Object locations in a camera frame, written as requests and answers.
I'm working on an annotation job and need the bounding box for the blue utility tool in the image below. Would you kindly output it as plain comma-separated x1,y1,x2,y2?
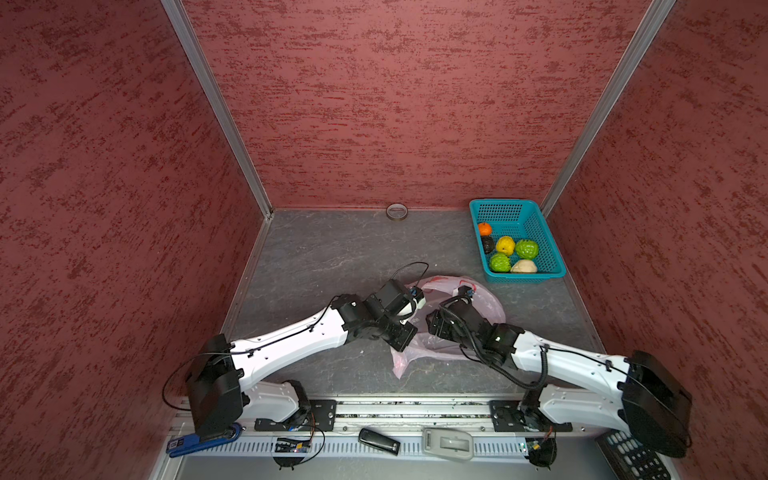
166,423,243,458

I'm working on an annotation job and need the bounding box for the aluminium corner post left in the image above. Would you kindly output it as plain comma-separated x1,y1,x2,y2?
161,0,274,222

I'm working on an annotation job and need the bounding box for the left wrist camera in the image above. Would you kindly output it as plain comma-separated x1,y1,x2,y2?
369,279,426,323

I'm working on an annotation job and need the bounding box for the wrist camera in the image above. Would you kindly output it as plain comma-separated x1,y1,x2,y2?
369,279,426,323
456,285,475,302

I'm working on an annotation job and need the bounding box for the aluminium front rail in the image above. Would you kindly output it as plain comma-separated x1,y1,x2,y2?
167,394,652,436

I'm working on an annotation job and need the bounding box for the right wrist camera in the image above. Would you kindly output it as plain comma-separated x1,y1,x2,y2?
456,285,475,302

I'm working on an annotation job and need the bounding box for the left circuit board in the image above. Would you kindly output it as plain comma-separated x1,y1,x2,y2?
274,437,313,455

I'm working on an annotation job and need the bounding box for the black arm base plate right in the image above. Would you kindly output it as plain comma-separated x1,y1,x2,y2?
488,400,573,434

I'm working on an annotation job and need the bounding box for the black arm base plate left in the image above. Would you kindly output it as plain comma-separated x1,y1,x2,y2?
254,399,338,432

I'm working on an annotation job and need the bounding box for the right circuit board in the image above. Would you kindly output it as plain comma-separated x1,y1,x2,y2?
525,437,558,469

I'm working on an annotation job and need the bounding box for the beige brown fruit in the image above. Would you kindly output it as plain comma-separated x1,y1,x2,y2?
510,259,538,274

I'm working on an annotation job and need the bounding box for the aluminium corner post right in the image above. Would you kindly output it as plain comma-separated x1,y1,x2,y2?
540,0,676,218

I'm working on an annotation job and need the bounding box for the green fruit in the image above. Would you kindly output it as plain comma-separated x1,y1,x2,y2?
488,252,512,273
515,239,540,260

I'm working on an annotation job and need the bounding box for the teal plastic basket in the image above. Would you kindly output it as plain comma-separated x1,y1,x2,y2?
469,199,566,284

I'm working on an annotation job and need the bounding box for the orange fruit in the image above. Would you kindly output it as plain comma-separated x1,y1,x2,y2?
477,222,492,237

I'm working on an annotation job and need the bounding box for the circuit board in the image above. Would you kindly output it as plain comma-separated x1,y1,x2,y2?
525,437,558,469
274,437,313,455

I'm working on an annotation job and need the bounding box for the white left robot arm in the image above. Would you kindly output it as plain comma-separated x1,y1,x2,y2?
184,279,426,441

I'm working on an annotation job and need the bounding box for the pink plastic bag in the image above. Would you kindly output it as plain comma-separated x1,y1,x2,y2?
390,275,506,379

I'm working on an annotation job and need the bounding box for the black calculator keypad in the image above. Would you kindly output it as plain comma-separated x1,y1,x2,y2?
596,430,672,480

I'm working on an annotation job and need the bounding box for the aluminium corner post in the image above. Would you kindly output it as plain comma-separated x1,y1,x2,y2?
161,0,274,222
540,0,676,218

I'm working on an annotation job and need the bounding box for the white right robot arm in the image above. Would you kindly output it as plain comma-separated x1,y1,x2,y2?
426,297,692,458

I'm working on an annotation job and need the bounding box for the grey plastic handle device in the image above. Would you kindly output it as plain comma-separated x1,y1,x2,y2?
422,428,474,462

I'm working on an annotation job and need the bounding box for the yellow fruit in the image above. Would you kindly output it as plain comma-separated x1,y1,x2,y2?
495,236,516,256

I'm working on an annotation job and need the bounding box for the dark avocado fruit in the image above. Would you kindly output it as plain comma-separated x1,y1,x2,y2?
481,236,496,255

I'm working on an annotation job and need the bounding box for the black remote stick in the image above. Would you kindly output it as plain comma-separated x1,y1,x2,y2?
358,428,401,456

